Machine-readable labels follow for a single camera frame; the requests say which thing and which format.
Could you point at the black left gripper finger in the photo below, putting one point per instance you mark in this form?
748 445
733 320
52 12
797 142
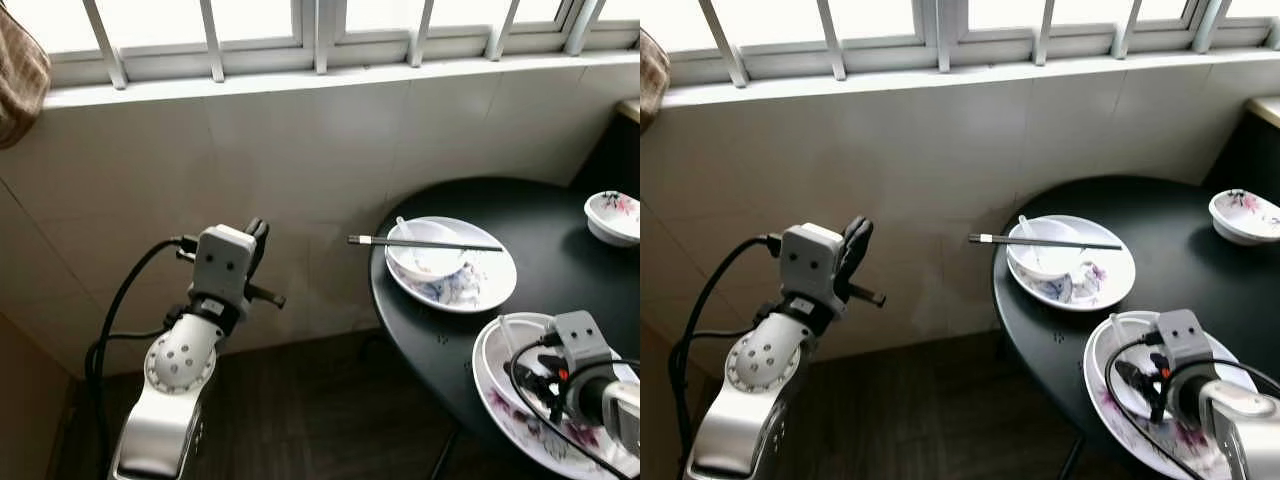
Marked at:
855 240
256 240

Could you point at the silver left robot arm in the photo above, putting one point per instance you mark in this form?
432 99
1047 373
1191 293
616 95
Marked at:
755 365
180 365

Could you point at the large white floral plate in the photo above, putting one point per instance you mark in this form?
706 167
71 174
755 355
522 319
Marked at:
1100 385
490 375

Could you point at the white ceramic spoon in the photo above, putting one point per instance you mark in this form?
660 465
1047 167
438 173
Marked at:
403 225
1024 224
1115 328

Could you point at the black table leg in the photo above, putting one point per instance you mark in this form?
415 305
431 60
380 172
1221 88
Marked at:
1072 460
445 455

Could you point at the black round table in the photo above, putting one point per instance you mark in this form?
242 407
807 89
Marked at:
1170 230
540 230

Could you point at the black chopsticks silver ends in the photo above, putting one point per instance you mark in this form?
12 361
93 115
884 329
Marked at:
1040 241
420 242

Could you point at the small white floral bowl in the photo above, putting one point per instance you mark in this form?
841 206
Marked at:
610 228
1240 224

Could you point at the brown plaid cloth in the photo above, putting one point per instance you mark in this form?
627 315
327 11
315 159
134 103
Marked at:
20 80
652 80

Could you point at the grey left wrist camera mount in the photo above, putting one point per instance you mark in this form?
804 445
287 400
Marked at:
222 262
808 262

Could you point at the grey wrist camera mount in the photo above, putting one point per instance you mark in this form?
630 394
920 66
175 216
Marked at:
808 262
222 262
1185 335
580 340

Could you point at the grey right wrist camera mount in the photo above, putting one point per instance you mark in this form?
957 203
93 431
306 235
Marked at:
580 340
1185 335

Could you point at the white barred window frame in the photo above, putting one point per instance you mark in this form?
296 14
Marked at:
328 30
950 30

